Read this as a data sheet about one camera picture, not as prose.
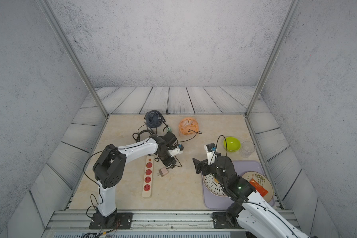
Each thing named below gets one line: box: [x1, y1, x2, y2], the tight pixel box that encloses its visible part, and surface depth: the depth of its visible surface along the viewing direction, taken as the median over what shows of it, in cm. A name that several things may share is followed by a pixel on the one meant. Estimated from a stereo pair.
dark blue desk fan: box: [143, 110, 167, 128], surface depth 110 cm
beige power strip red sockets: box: [142, 155, 155, 199], surface depth 86 cm
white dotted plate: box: [202, 173, 228, 197], surface depth 84 cm
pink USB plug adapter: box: [157, 167, 169, 178], surface depth 91 cm
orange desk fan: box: [178, 117, 199, 137], surface depth 104 cm
